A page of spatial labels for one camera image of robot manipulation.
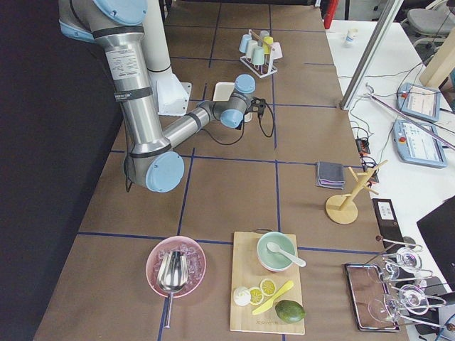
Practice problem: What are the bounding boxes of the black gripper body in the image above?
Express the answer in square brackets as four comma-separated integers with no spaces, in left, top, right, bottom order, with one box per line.
[247,97,265,119]

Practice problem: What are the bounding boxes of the mint green cup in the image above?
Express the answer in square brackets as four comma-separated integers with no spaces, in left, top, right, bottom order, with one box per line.
[251,46,265,67]

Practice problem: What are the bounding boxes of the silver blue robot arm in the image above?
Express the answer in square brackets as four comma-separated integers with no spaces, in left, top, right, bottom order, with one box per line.
[58,1,256,193]

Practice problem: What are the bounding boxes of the cream rabbit tray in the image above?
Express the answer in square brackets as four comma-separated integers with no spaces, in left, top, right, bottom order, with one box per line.
[213,80,256,128]

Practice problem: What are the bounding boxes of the pink cup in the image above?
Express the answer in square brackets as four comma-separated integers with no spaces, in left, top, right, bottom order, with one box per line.
[270,42,283,60]

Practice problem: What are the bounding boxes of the white cup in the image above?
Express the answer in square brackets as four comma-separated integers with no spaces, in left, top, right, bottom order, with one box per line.
[245,40,258,60]

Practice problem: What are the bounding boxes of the yellow cup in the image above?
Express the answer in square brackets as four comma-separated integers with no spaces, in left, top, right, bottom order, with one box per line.
[262,36,274,55]

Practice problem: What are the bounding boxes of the light blue cup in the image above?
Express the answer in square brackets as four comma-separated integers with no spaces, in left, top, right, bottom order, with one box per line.
[239,33,252,54]

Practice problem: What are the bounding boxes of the grey cup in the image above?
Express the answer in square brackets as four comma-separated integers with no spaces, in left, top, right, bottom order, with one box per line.
[259,30,269,38]

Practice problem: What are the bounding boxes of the paper cup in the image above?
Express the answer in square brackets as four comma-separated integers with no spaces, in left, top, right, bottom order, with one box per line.
[344,28,358,47]

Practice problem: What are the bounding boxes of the black metal tray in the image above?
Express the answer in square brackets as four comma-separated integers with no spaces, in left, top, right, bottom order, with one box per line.
[344,264,400,333]

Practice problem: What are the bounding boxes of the folded grey cloth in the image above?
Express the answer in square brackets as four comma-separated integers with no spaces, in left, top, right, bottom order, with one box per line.
[316,161,346,190]

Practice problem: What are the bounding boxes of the metal rod grabber tool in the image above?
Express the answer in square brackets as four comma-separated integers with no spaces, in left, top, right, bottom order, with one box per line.
[367,91,454,150]

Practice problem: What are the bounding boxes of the wooden mug tree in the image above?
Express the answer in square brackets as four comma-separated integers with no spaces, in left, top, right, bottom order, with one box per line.
[325,160,387,224]

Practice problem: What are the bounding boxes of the white spoon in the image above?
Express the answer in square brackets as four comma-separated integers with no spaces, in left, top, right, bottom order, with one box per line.
[267,242,306,267]

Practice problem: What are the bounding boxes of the green bowl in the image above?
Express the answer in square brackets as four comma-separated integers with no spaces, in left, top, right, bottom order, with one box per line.
[257,232,298,273]

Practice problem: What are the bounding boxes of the far teach pendant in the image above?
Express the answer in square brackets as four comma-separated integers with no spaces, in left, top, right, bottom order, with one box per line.
[397,82,441,122]

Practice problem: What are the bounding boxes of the teach pendant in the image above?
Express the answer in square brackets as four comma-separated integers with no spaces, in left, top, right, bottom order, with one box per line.
[393,119,447,168]
[397,82,441,122]

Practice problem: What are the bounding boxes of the near teach pendant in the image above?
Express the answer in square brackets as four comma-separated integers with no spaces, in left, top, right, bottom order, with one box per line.
[393,119,447,168]

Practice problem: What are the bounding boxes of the wooden cutting board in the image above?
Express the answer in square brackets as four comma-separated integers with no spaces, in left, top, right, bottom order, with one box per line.
[230,232,305,335]

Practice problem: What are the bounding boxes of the pink bowl with ice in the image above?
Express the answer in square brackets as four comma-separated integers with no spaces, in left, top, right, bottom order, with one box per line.
[145,236,206,298]

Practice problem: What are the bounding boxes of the black box with label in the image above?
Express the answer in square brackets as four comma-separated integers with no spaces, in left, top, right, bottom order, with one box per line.
[372,198,403,242]

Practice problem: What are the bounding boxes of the yellow plastic knife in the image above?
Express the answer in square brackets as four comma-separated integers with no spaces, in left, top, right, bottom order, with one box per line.
[252,280,294,315]

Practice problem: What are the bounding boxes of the lemon slice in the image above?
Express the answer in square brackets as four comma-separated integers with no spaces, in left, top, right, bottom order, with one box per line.
[259,278,277,297]
[248,286,264,305]

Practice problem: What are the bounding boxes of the metal scoop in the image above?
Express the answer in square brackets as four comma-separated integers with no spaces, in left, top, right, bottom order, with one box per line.
[157,251,188,328]

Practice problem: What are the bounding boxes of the grey office chair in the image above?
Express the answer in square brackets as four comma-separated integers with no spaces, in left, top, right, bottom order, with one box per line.
[401,1,454,47]

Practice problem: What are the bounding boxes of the white garlic bulb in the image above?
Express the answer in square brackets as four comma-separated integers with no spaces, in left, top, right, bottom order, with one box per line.
[232,286,251,307]

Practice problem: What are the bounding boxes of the avocado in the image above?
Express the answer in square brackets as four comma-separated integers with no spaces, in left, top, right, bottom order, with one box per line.
[274,300,306,323]

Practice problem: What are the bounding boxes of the wine glass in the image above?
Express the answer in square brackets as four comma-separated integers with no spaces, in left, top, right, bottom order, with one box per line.
[368,284,429,324]
[363,245,427,283]

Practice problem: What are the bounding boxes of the black monitor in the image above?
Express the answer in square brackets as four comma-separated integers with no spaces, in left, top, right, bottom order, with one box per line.
[417,197,455,289]

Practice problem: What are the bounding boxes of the white wire cup rack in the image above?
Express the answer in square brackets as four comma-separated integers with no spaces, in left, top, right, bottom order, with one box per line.
[240,29,278,78]

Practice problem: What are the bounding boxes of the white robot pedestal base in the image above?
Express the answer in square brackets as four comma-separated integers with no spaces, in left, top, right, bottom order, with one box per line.
[141,0,191,116]

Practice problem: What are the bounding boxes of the aluminium frame post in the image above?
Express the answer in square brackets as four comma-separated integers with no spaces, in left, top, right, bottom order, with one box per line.
[340,0,403,110]

